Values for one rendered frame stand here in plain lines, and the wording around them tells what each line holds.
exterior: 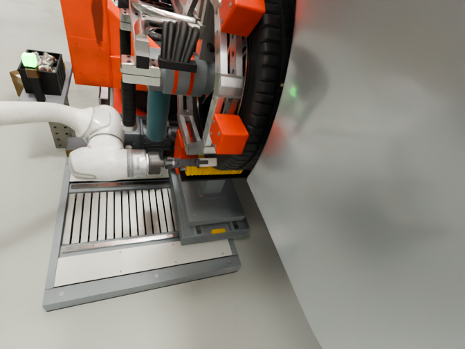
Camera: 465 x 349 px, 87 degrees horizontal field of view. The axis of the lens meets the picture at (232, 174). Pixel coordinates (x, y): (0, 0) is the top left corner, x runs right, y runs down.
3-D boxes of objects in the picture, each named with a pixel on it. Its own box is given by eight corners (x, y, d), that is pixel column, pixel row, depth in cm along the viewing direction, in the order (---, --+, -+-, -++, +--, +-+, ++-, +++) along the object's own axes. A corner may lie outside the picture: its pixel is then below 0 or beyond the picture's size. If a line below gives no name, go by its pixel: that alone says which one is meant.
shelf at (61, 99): (64, 110, 117) (63, 104, 114) (19, 107, 110) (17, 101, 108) (73, 67, 143) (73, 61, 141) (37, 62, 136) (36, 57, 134)
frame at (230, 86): (211, 185, 89) (268, 19, 51) (194, 186, 86) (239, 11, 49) (185, 101, 122) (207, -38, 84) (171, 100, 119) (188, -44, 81)
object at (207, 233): (245, 237, 137) (251, 227, 130) (180, 246, 122) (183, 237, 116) (221, 171, 167) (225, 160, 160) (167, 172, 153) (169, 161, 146)
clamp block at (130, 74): (160, 87, 63) (162, 67, 60) (122, 83, 60) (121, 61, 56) (158, 77, 66) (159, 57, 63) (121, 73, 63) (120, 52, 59)
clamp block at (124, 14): (149, 34, 84) (149, 17, 80) (120, 30, 80) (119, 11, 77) (147, 29, 87) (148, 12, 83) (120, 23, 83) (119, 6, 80)
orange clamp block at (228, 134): (232, 133, 73) (241, 155, 67) (207, 133, 70) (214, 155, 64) (239, 114, 68) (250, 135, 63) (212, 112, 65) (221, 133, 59)
